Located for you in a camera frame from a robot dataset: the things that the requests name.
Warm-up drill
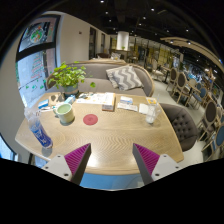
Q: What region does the light blue carton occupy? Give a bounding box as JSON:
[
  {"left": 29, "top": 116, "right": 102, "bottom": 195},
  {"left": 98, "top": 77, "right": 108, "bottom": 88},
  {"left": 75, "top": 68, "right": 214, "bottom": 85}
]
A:
[{"left": 63, "top": 94, "right": 77, "bottom": 105}]

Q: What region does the white tube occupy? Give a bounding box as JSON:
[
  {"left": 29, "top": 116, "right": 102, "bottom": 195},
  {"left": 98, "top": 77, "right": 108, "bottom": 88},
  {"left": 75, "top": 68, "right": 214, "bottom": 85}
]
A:
[{"left": 39, "top": 105, "right": 57, "bottom": 113}]

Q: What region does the pale green mug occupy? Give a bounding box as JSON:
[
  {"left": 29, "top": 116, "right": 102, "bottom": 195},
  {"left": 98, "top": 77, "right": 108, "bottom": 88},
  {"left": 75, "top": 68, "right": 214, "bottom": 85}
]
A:
[{"left": 53, "top": 102, "right": 76, "bottom": 125}]

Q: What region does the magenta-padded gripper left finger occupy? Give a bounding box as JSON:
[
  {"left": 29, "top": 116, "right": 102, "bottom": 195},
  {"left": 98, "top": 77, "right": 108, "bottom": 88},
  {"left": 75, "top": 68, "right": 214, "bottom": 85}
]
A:
[{"left": 41, "top": 143, "right": 92, "bottom": 186}]

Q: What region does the white printed brochure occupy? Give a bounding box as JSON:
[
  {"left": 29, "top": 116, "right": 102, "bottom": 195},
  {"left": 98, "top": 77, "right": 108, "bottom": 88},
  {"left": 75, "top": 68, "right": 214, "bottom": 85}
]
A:
[{"left": 75, "top": 92, "right": 107, "bottom": 106}]

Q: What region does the flat round red coaster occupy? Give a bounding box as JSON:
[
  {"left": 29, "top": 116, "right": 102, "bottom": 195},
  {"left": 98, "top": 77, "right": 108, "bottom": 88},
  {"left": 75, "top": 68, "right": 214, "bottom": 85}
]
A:
[{"left": 82, "top": 113, "right": 99, "bottom": 126}]

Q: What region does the clear plastic cup with straw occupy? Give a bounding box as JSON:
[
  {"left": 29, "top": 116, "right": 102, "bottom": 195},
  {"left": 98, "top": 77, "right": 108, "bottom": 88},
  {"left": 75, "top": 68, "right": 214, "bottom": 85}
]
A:
[{"left": 144, "top": 96, "right": 162, "bottom": 125}]

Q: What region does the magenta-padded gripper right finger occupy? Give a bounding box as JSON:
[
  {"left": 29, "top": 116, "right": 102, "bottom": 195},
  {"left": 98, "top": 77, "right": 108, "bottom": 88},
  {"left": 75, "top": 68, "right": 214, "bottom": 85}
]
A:
[{"left": 132, "top": 143, "right": 184, "bottom": 186}]

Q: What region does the grey curved sofa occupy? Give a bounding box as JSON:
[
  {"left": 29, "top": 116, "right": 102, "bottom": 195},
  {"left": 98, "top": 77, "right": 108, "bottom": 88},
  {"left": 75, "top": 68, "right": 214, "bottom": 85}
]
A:
[{"left": 44, "top": 59, "right": 156, "bottom": 98}]

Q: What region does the group of ceiling lights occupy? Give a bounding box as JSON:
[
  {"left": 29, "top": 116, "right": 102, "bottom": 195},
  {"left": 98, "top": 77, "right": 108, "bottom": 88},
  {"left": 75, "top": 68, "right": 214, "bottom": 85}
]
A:
[{"left": 98, "top": 0, "right": 194, "bottom": 46}]

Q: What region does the white napkin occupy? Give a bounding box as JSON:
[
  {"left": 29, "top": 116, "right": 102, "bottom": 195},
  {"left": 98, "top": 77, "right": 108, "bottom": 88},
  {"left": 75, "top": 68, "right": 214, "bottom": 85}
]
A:
[{"left": 138, "top": 102, "right": 150, "bottom": 115}]

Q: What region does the grey chevron pillow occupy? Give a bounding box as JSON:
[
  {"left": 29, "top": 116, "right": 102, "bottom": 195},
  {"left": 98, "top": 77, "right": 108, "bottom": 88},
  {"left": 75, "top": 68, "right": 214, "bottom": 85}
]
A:
[{"left": 105, "top": 64, "right": 144, "bottom": 92}]

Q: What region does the wooden table behind sofa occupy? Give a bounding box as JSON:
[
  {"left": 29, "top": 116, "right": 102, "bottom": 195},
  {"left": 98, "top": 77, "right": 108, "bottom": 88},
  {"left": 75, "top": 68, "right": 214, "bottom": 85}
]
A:
[{"left": 74, "top": 58, "right": 128, "bottom": 66}]

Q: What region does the yellow card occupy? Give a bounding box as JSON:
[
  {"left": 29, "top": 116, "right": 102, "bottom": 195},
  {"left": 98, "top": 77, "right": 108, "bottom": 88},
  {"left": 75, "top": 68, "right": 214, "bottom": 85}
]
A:
[{"left": 145, "top": 96, "right": 158, "bottom": 105}]

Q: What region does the white and orange box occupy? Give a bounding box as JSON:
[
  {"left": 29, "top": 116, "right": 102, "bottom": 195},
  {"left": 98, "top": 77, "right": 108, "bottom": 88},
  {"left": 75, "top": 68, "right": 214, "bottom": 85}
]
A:
[{"left": 101, "top": 92, "right": 117, "bottom": 112}]

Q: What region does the blue and white packet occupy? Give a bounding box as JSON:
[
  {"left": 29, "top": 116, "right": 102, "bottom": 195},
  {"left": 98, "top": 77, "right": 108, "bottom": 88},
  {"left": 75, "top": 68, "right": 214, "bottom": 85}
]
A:
[{"left": 37, "top": 98, "right": 50, "bottom": 110}]

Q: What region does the white leaflet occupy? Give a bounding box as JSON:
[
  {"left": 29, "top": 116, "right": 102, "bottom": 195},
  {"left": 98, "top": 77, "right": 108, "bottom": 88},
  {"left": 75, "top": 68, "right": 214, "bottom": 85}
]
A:
[{"left": 116, "top": 102, "right": 139, "bottom": 112}]

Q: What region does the small blue-white box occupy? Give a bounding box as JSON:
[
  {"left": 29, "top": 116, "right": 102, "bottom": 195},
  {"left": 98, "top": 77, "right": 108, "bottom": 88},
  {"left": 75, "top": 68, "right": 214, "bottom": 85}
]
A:
[{"left": 119, "top": 95, "right": 134, "bottom": 106}]

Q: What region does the dark grey tufted chair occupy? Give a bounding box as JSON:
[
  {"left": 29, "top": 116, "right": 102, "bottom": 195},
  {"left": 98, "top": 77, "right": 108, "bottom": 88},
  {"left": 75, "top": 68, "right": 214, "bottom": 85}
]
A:
[{"left": 159, "top": 102, "right": 200, "bottom": 153}]

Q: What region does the group of dining chairs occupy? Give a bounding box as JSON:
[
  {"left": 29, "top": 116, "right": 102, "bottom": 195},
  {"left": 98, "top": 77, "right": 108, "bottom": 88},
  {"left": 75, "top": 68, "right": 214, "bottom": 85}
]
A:
[{"left": 146, "top": 58, "right": 224, "bottom": 161}]

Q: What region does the decorated window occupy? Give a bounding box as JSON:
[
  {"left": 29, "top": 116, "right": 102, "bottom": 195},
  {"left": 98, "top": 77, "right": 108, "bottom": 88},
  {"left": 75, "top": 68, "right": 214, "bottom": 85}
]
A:
[{"left": 14, "top": 14, "right": 61, "bottom": 108}]

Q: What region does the clear blue-label drink bottle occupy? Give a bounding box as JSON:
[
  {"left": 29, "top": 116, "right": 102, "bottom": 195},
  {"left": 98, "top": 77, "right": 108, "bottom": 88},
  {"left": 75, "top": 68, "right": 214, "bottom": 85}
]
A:
[{"left": 23, "top": 107, "right": 54, "bottom": 150}]

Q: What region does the green potted plant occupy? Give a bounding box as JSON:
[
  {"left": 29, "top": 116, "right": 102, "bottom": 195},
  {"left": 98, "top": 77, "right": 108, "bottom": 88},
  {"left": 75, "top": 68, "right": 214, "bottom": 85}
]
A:
[{"left": 47, "top": 60, "right": 97, "bottom": 98}]

